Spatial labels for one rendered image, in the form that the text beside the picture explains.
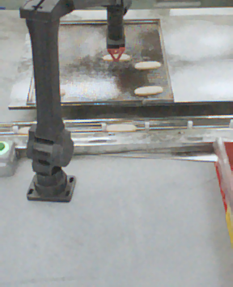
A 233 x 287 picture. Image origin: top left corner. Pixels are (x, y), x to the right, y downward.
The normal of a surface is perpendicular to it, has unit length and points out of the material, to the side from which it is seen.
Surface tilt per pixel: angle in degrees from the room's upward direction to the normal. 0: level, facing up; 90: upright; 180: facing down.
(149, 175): 0
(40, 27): 82
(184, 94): 10
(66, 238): 0
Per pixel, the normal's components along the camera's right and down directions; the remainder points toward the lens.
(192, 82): 0.01, -0.71
